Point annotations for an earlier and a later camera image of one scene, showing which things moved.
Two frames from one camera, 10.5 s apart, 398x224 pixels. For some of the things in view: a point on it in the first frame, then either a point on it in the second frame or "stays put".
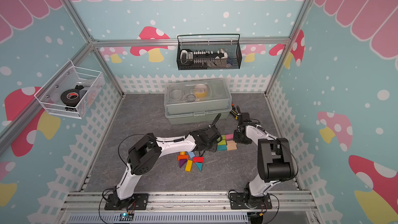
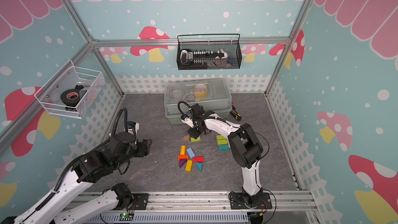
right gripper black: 236,139 to 193,134
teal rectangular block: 222,148 stays put
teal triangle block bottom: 199,165 stays put
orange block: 184,156 stays put
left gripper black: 213,148 to 144,148
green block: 222,142 stays put
